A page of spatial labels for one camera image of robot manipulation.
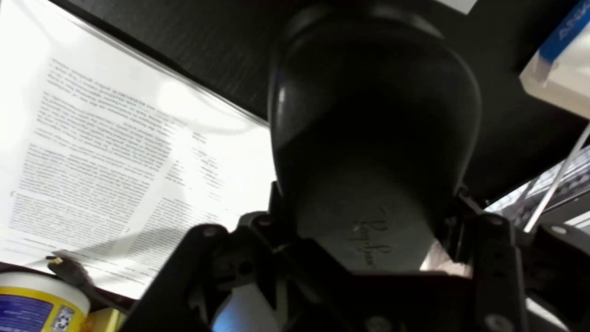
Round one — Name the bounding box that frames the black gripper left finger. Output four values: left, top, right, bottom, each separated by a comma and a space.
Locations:
268, 182, 285, 233

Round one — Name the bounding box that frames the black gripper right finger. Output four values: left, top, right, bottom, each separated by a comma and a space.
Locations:
454, 191, 511, 265

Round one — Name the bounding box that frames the white wipes canister blue label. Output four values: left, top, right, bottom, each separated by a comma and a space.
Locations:
0, 272, 91, 332

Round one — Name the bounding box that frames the white blue box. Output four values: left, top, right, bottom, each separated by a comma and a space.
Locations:
521, 0, 590, 121

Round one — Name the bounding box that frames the white printed paper sheet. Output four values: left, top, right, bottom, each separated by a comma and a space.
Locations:
0, 0, 275, 300

